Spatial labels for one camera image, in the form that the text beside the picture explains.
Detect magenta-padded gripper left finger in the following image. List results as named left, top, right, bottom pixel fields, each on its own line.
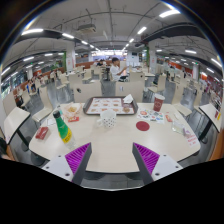
left=41, top=142, right=93, bottom=186

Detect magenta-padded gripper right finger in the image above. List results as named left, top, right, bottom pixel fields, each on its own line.
left=131, top=142, right=184, bottom=186

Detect green drink bottle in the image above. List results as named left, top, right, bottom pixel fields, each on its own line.
left=52, top=109, right=77, bottom=150

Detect small red box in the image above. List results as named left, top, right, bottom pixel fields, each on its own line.
left=34, top=126, right=50, bottom=140

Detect white leaflet with red print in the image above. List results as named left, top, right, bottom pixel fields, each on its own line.
left=184, top=129, right=200, bottom=147

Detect clear plastic packet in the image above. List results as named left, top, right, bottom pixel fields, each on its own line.
left=171, top=119, right=186, bottom=136

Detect flat round red coaster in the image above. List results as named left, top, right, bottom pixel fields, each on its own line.
left=135, top=120, right=151, bottom=132

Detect red sauce packet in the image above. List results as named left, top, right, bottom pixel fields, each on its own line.
left=67, top=115, right=80, bottom=123

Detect colourful sticker sheet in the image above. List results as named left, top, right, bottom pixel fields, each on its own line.
left=136, top=108, right=166, bottom=125

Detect crumpled food wrapper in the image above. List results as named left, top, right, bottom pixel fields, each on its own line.
left=63, top=102, right=83, bottom=121

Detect red paper cup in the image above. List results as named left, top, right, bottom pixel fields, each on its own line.
left=152, top=93, right=166, bottom=113

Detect white polka-dot mug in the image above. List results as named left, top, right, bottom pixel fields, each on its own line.
left=96, top=109, right=118, bottom=129

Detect cream canteen chairs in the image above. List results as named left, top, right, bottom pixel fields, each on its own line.
left=3, top=64, right=214, bottom=124

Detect white paper napkin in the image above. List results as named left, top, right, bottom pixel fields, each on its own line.
left=122, top=93, right=135, bottom=104

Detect brown food tray, paper liner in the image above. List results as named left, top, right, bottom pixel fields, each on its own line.
left=82, top=96, right=139, bottom=116

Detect ceiling air unit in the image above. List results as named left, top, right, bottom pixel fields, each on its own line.
left=77, top=23, right=98, bottom=34

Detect ceiling strip lights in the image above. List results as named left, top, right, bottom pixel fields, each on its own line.
left=0, top=9, right=224, bottom=81

